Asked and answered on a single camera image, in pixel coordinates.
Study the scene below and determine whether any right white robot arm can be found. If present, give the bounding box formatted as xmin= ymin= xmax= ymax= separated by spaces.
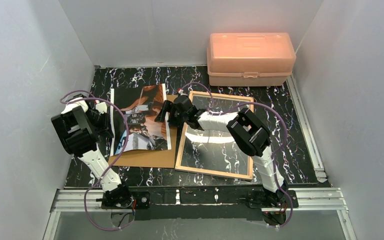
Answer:
xmin=155 ymin=95 xmax=293 ymax=207

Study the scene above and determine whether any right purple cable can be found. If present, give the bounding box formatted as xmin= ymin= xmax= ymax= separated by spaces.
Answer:
xmin=178 ymin=82 xmax=294 ymax=229

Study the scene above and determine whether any picture frame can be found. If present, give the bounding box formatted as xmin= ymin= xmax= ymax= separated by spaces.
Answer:
xmin=174 ymin=91 xmax=256 ymax=181

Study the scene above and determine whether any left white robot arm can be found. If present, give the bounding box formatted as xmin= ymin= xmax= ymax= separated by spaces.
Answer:
xmin=51 ymin=94 xmax=133 ymax=208

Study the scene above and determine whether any brown backing board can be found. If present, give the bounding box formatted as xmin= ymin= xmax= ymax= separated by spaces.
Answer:
xmin=107 ymin=94 xmax=180 ymax=169

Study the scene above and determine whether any printed photo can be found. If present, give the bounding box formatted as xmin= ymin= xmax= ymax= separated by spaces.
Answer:
xmin=110 ymin=83 xmax=168 ymax=156

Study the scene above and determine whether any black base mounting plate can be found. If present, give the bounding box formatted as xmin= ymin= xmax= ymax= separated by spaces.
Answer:
xmin=100 ymin=187 xmax=299 ymax=221

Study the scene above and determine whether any clear acrylic sheet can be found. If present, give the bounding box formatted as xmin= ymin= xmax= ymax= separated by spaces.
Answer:
xmin=180 ymin=95 xmax=251 ymax=176

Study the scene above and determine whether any orange plastic storage box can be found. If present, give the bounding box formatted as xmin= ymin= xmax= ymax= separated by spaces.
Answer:
xmin=207 ymin=32 xmax=296 ymax=87

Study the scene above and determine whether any aluminium rail frame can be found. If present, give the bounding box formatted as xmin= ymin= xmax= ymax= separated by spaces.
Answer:
xmin=42 ymin=74 xmax=359 ymax=240

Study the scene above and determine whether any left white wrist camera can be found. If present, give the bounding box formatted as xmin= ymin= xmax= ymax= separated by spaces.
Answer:
xmin=95 ymin=100 xmax=108 ymax=115

